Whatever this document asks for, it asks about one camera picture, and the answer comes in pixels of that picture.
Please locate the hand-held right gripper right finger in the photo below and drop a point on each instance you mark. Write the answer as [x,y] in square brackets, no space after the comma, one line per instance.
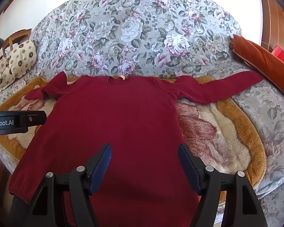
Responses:
[188,165]

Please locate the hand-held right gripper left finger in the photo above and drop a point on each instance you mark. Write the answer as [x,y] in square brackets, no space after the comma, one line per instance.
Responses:
[100,165]

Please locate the dark red sweater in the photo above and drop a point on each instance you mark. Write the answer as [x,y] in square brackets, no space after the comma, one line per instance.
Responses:
[120,111]

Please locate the brown floral plush blanket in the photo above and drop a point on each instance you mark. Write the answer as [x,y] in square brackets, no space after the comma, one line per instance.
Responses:
[215,127]

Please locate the cream patterned cushion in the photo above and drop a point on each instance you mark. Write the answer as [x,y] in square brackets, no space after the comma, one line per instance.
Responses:
[0,74]
[22,56]

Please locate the wooden chair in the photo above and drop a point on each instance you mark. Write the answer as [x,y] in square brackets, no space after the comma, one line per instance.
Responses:
[16,36]

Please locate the rust velvet cushion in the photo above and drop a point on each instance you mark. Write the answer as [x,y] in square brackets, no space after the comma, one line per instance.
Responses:
[265,61]

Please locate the floral grey bed cover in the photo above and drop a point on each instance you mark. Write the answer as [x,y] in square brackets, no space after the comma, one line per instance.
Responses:
[132,28]

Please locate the red bag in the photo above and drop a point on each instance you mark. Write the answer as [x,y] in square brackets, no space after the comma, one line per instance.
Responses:
[282,55]

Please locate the wooden door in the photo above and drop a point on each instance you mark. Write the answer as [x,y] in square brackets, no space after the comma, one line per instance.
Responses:
[272,16]

